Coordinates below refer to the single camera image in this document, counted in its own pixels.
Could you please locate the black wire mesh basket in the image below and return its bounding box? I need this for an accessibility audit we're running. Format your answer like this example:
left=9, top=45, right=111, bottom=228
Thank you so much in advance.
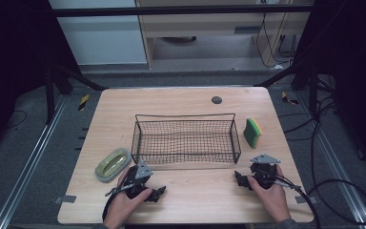
left=131, top=113, right=242, bottom=166

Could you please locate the green and grey soap dish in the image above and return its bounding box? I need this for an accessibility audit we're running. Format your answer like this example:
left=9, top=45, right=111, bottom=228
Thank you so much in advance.
left=94, top=147, right=132, bottom=183

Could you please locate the person's right hand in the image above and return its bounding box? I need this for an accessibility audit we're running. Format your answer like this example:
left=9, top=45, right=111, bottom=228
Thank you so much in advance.
left=247, top=165, right=292, bottom=223

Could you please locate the green and yellow sponge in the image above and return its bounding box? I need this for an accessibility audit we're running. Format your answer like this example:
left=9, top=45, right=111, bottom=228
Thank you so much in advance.
left=243, top=117, right=263, bottom=150

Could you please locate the black metal stand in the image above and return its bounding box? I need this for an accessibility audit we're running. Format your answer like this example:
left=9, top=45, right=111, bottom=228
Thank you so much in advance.
left=43, top=61, right=110, bottom=126
left=253, top=58, right=336, bottom=117

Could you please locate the grey table edge bracket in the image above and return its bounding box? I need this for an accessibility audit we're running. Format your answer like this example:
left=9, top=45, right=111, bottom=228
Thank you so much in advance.
left=53, top=194, right=77, bottom=204
left=295, top=195, right=319, bottom=205

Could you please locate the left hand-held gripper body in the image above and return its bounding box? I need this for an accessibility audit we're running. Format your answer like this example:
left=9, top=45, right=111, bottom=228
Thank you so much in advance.
left=120, top=160, right=156, bottom=201

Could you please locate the hanging black cables bundle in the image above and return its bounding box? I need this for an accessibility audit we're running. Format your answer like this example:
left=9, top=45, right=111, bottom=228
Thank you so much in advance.
left=254, top=11, right=297, bottom=69

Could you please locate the right hand-held gripper black cable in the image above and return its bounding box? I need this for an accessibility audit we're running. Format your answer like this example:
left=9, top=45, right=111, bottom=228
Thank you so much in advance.
left=274, top=176, right=322, bottom=229

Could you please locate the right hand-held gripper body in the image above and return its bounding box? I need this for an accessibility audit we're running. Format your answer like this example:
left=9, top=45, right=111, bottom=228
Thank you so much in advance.
left=249, top=154, right=281, bottom=190

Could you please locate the person's left hand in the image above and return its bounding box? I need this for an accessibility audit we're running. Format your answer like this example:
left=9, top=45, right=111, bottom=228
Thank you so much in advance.
left=103, top=165, right=153, bottom=229

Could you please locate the dark curtain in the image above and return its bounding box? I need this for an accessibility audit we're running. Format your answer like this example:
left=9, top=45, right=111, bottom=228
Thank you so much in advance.
left=297, top=0, right=366, bottom=175
left=0, top=0, right=81, bottom=156

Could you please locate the black horizontal frame bar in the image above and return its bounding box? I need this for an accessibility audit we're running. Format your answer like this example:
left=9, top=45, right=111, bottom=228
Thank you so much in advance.
left=51, top=4, right=316, bottom=18

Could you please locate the hand-held gripper black cable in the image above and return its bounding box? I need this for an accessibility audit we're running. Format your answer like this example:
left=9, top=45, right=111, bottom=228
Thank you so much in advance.
left=101, top=175, right=135, bottom=222
left=274, top=176, right=322, bottom=229

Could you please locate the white cabinet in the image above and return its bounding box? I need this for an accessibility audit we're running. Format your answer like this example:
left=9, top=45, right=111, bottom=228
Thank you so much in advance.
left=48, top=0, right=149, bottom=67

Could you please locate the left hand-held gripper black cable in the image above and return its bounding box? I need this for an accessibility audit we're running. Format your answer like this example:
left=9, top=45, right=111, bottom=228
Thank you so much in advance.
left=101, top=175, right=135, bottom=222

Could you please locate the aluminium floor rail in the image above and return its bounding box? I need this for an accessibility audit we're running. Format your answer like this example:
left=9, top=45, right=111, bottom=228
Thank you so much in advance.
left=0, top=94, right=69, bottom=229
left=298, top=92, right=366, bottom=229

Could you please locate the yellow and black tape strip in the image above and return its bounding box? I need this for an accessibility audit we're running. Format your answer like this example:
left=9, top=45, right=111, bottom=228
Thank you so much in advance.
left=77, top=93, right=91, bottom=112
left=280, top=91, right=300, bottom=106

